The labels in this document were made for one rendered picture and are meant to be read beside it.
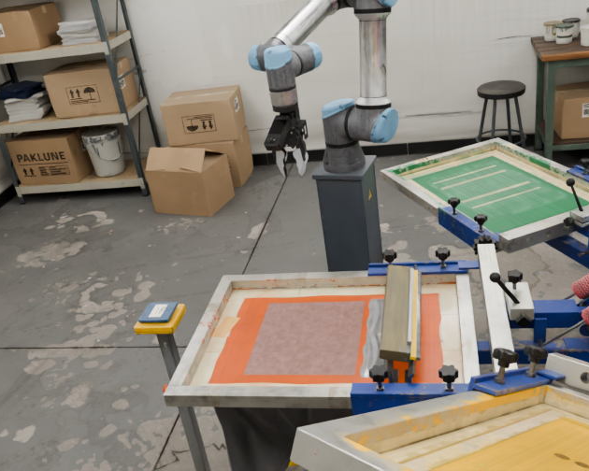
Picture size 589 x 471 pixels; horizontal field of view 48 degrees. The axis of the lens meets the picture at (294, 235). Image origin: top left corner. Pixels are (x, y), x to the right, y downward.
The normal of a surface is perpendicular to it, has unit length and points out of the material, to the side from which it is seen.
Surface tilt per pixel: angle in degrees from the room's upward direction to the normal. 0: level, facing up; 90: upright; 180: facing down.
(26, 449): 0
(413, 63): 90
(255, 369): 0
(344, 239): 90
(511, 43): 90
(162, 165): 48
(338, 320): 0
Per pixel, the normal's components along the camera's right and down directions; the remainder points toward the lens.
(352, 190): -0.36, 0.47
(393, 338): 0.02, -0.88
